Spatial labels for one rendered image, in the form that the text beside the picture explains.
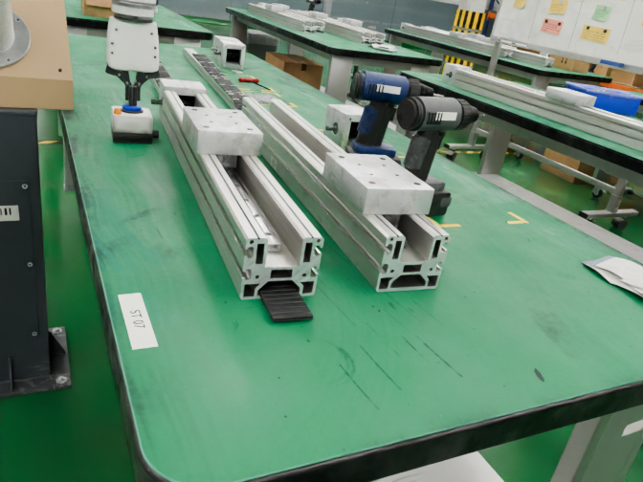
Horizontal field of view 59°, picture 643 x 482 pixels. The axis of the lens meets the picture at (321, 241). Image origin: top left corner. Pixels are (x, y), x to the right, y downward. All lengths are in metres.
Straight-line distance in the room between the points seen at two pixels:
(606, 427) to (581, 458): 0.07
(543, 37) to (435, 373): 3.91
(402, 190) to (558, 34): 3.59
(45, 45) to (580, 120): 1.91
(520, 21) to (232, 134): 3.81
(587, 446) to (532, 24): 3.77
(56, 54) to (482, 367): 1.22
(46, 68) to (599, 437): 1.37
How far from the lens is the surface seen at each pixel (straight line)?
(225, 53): 2.39
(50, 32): 1.59
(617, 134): 2.40
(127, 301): 0.70
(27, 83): 1.51
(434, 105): 1.02
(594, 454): 1.08
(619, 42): 4.05
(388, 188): 0.80
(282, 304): 0.70
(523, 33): 4.58
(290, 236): 0.74
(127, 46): 1.26
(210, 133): 0.96
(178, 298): 0.71
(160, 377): 0.59
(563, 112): 2.56
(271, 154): 1.22
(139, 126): 1.27
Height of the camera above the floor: 1.15
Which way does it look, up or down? 24 degrees down
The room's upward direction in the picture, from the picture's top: 10 degrees clockwise
